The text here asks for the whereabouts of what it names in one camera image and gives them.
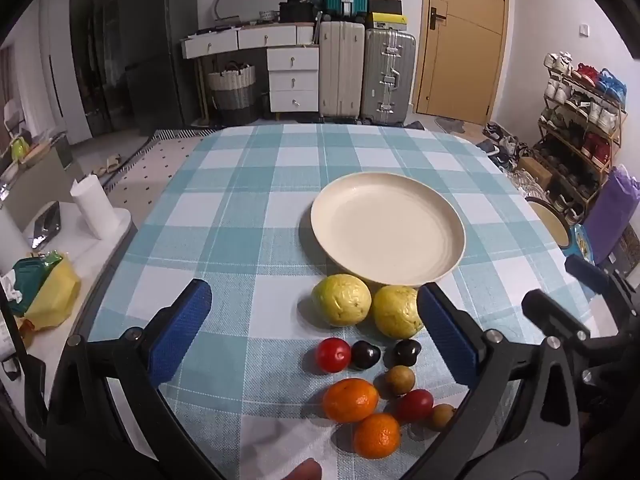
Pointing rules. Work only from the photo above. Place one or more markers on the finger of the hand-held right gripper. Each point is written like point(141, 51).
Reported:
point(547, 310)
point(590, 272)

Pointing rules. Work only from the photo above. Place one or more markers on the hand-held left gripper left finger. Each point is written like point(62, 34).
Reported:
point(180, 332)

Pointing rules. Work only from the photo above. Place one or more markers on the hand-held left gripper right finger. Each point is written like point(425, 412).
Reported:
point(445, 340)

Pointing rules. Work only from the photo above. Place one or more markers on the yellow guava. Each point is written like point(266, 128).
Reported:
point(396, 312)
point(341, 301)

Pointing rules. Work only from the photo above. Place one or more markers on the red tomato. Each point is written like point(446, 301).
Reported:
point(333, 355)
point(415, 405)

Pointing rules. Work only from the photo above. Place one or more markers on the brown longan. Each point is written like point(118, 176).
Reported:
point(441, 416)
point(399, 380)

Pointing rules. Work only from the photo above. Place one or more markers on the orange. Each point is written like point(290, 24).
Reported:
point(377, 436)
point(350, 400)

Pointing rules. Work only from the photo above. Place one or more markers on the cream round plate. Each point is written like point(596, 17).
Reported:
point(385, 225)

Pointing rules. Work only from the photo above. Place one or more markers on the person's left hand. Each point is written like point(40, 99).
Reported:
point(306, 471)

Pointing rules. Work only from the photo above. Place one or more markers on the blue packet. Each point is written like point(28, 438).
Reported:
point(582, 245)

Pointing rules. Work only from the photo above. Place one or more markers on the dark purple plum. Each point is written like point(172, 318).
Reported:
point(406, 352)
point(365, 354)

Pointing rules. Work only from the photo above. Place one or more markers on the round cream stool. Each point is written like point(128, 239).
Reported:
point(550, 220)

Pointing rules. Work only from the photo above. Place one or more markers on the purple bag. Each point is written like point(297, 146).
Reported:
point(612, 210)

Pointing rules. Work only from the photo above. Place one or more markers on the teal checked tablecloth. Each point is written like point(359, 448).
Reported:
point(240, 240)

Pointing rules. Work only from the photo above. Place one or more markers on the cardboard box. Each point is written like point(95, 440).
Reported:
point(535, 172)

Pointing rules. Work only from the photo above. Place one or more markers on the white side cabinet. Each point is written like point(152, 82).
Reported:
point(100, 245)

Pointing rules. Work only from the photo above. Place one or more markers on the rows of sneakers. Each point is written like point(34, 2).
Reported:
point(595, 145)

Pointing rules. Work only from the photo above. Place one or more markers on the yellow plastic bag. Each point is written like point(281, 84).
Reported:
point(55, 295)

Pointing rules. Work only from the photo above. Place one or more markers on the wooden shoe rack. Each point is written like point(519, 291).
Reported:
point(620, 125)

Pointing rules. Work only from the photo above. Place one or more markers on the pile of loose shoes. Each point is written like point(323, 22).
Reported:
point(502, 147)

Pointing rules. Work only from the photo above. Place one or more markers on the white paper towel roll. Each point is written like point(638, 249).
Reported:
point(92, 207)

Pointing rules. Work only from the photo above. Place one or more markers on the green packet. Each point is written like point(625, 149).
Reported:
point(30, 275)

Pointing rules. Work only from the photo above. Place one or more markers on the dotted white rug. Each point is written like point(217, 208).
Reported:
point(160, 170)

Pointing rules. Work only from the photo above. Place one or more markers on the silver foil bag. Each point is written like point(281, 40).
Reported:
point(47, 225)

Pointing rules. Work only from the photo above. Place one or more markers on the pair of beige slippers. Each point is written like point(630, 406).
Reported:
point(107, 165)

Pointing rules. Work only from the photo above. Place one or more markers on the grey door mat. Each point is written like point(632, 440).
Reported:
point(450, 125)

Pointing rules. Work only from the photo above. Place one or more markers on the grey side table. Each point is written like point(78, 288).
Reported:
point(45, 180)

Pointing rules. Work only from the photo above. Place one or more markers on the woven laundry basket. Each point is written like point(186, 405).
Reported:
point(232, 90)

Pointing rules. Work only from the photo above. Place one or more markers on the wooden door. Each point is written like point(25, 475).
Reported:
point(465, 35)

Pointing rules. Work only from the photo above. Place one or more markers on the silver suitcase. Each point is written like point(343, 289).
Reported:
point(387, 75)

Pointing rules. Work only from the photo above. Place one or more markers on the dark grey fridge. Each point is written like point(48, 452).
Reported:
point(157, 50)

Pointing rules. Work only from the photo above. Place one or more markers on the cream suitcase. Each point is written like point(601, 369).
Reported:
point(341, 70)

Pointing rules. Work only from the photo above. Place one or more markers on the black glass cabinet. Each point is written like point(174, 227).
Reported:
point(97, 50)

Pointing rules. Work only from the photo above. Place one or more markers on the white desk with drawers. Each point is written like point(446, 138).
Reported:
point(292, 60)

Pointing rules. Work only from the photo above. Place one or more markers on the yellow and black shoe box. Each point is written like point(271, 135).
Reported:
point(386, 21)

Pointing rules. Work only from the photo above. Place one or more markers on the black bag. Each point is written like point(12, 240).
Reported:
point(299, 2)

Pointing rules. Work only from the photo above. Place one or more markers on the oval white frame mirror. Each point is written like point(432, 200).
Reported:
point(220, 0)

